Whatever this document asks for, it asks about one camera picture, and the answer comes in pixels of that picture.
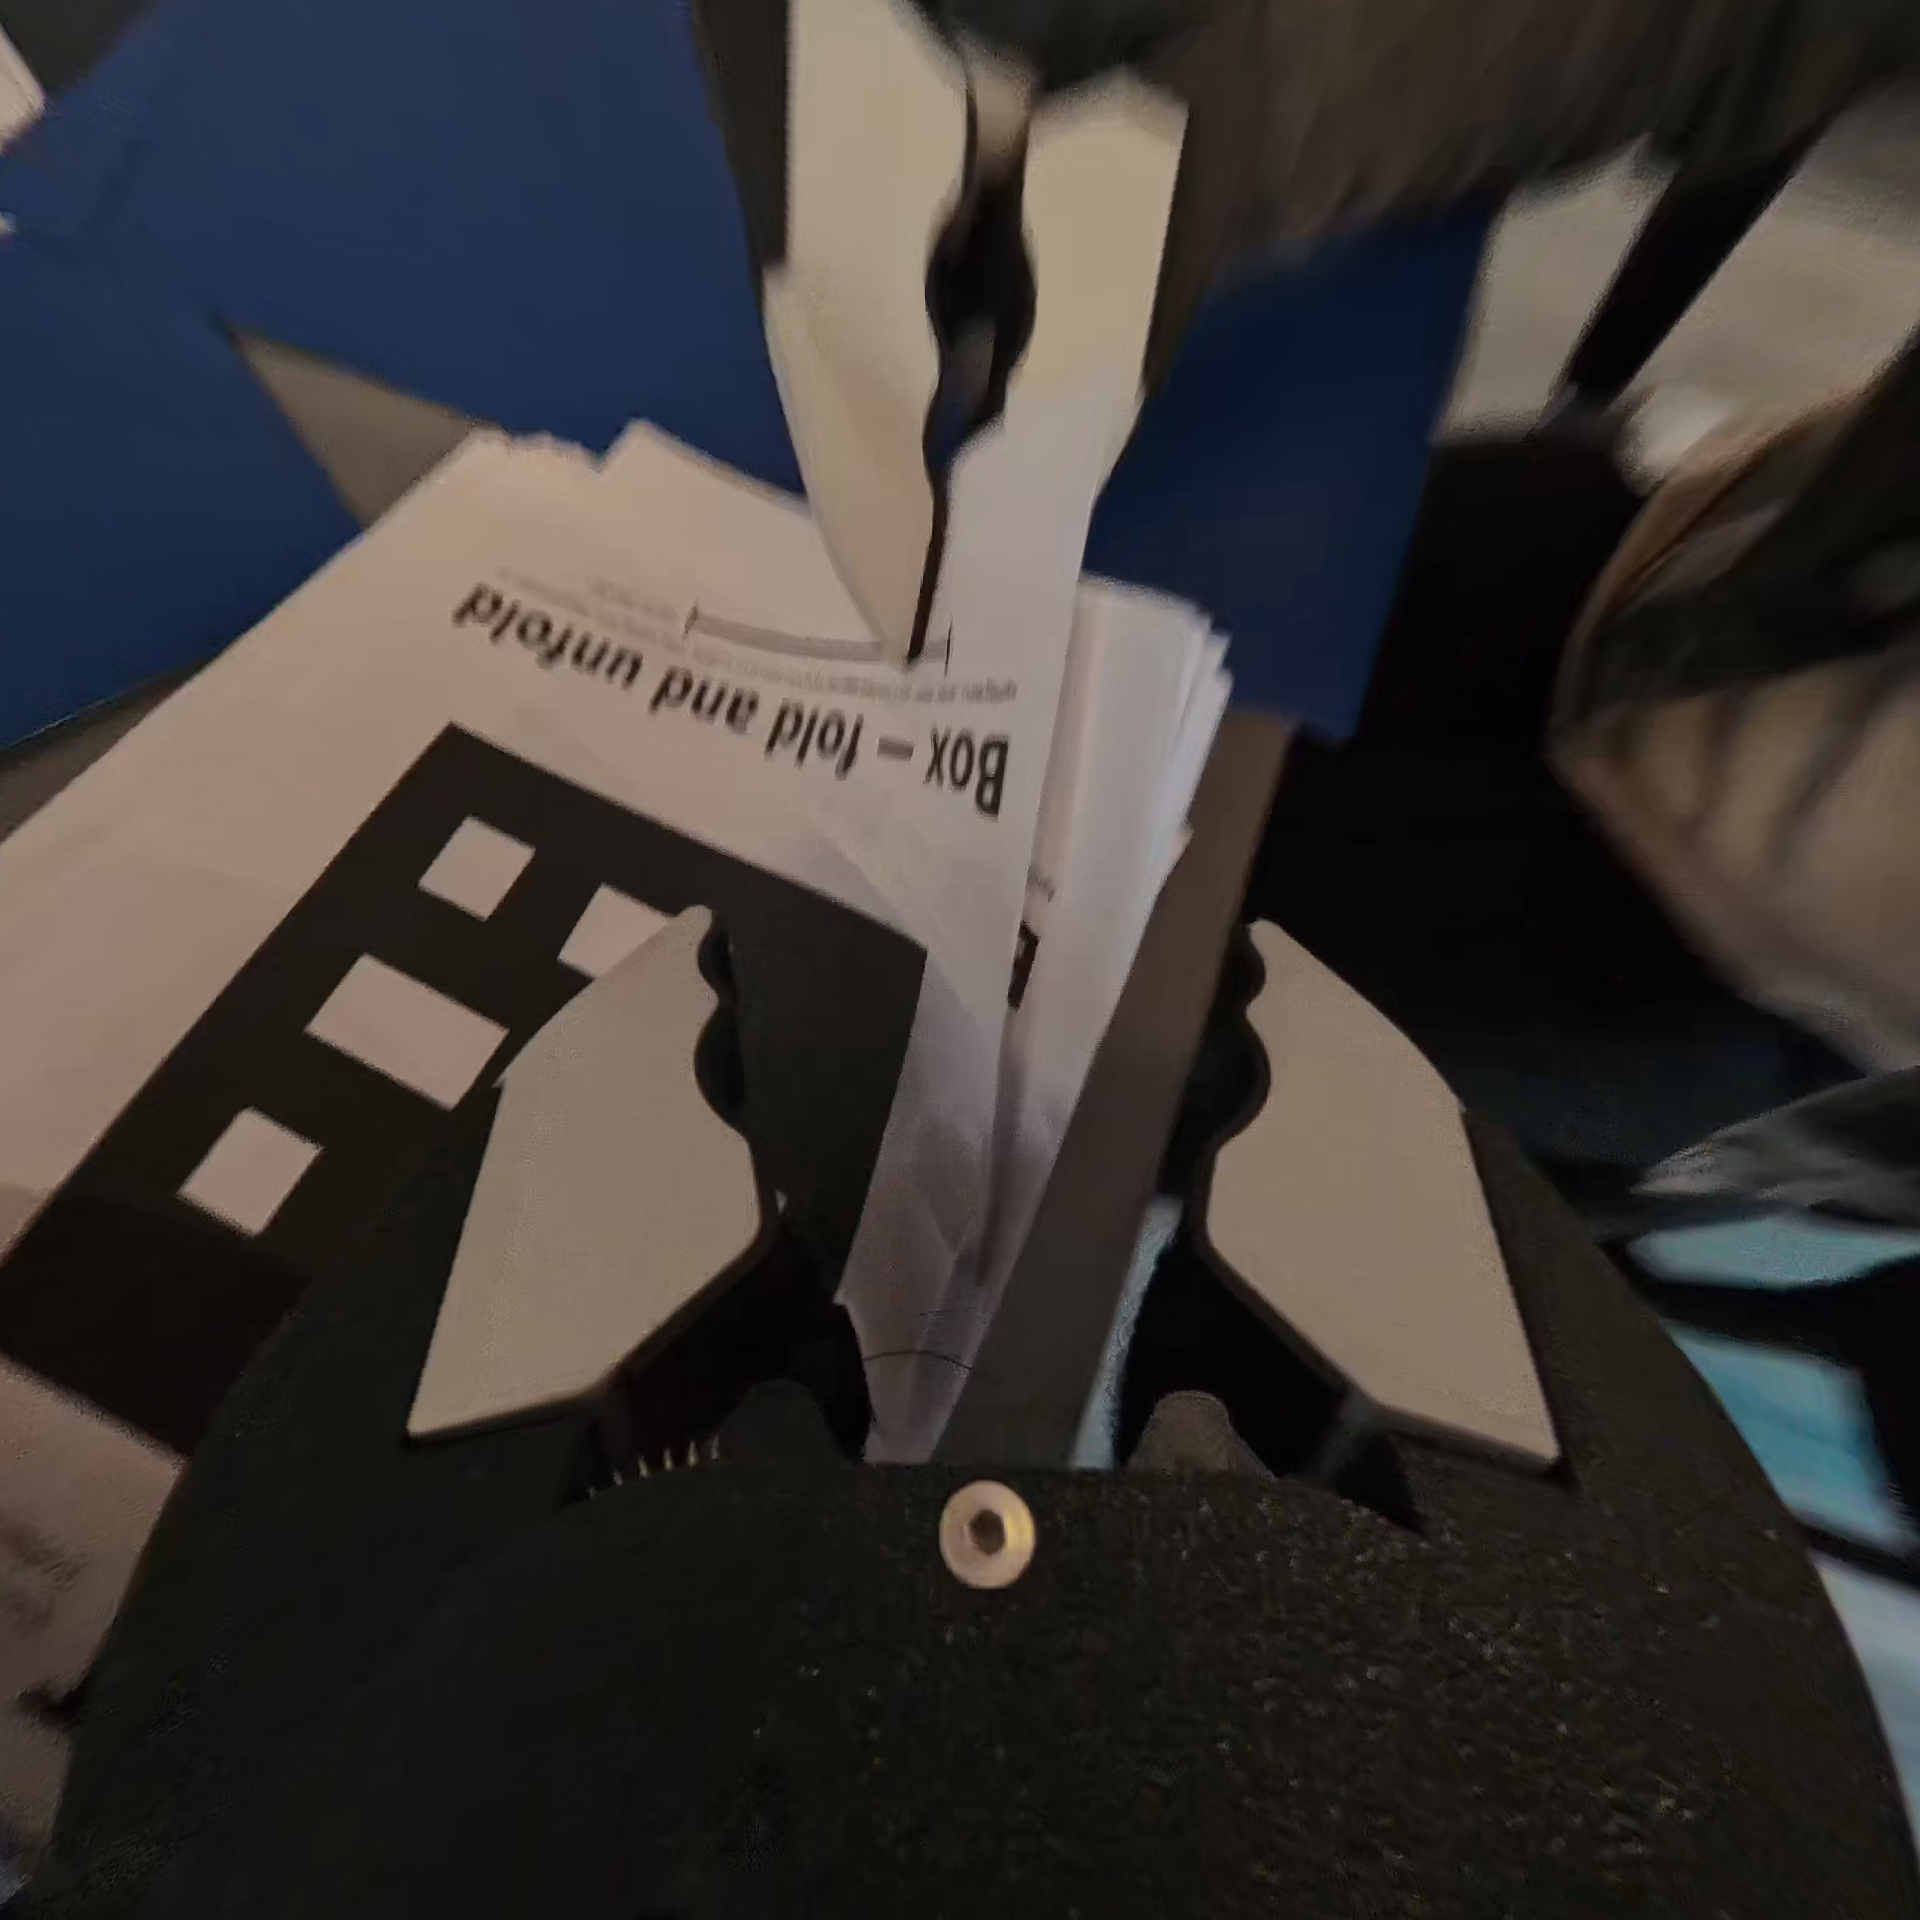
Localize person's pale shirt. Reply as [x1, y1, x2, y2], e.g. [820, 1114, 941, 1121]
[1552, 450, 1920, 1071]

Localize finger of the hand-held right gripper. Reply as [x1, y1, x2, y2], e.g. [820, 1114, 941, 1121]
[931, 88, 1193, 669]
[756, 0, 992, 665]

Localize thin bundle of paper pages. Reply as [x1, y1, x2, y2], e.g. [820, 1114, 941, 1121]
[836, 428, 1235, 1466]

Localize open blue paper folder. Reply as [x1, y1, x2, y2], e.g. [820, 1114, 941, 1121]
[0, 217, 367, 752]

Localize black metal chair frame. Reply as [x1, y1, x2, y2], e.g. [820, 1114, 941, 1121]
[1552, 143, 1808, 429]

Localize stack of printed marker sheets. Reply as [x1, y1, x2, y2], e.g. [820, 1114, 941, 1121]
[0, 421, 1057, 1817]

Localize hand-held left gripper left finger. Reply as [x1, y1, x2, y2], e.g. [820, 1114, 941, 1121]
[404, 904, 783, 1444]

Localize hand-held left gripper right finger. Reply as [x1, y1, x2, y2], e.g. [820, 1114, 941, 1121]
[1197, 920, 1565, 1475]

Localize blue cardboard sheets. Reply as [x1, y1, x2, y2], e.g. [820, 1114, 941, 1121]
[0, 327, 1299, 1473]

